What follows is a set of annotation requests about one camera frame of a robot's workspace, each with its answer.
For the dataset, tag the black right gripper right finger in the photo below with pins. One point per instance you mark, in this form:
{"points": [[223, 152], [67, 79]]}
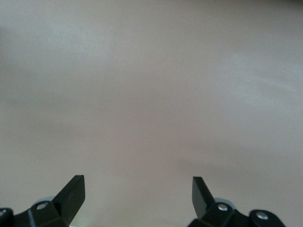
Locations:
{"points": [[220, 217]]}

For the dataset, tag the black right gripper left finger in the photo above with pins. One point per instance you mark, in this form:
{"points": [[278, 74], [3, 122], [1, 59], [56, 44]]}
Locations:
{"points": [[47, 215]]}

